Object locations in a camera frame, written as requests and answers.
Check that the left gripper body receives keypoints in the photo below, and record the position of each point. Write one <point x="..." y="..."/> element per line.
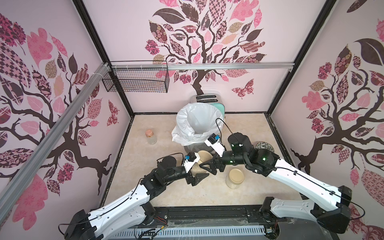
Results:
<point x="190" y="178"/>

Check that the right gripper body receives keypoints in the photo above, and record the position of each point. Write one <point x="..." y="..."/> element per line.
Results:
<point x="216" y="160"/>

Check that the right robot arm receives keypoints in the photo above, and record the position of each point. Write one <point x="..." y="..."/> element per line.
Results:
<point x="327" y="205"/>

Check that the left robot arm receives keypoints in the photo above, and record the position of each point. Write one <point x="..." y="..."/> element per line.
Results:
<point x="133" y="208"/>

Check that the right glass jar beige lid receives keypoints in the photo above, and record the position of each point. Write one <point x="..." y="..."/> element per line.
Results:
<point x="235" y="178"/>

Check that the grey mesh trash bin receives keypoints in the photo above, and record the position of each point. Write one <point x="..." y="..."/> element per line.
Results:
<point x="198" y="147"/>

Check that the patterned ceramic bowl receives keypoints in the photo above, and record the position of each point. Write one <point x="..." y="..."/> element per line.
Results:
<point x="265" y="145"/>

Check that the white plastic trash bag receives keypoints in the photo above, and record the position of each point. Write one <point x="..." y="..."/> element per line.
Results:
<point x="196" y="122"/>

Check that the small bottle with cork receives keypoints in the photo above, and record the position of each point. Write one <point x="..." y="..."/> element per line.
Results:
<point x="151" y="138"/>

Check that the mint green toaster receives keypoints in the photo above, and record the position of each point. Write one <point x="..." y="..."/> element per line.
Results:
<point x="212" y="99"/>

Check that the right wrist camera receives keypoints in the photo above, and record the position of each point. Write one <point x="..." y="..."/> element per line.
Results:
<point x="214" y="141"/>

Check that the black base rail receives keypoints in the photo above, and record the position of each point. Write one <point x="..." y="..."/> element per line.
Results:
<point x="249" y="215"/>

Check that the white slotted cable duct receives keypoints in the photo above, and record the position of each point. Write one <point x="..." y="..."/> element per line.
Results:
<point x="190" y="232"/>

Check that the black wire basket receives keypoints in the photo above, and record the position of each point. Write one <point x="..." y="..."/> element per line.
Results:
<point x="137" y="77"/>

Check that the aluminium rail back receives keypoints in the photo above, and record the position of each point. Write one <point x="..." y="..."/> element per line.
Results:
<point x="176" y="67"/>

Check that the aluminium rail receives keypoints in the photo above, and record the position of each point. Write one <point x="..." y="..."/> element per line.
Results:
<point x="176" y="67"/>
<point x="26" y="173"/>

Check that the aluminium rail left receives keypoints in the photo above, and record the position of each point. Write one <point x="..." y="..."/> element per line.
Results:
<point x="26" y="173"/>

